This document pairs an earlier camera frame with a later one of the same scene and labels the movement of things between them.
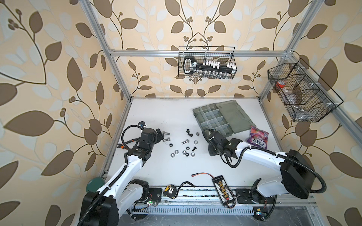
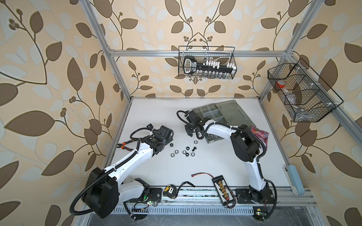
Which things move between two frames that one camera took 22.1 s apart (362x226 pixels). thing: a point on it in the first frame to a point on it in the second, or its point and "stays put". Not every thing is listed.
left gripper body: x=152 y=144 to x=170 y=139
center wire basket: x=207 y=62 stays put
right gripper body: x=218 y=150 to x=189 y=128
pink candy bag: x=258 y=137 stays put
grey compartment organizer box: x=227 y=117 stays put
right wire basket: x=306 y=97 stays put
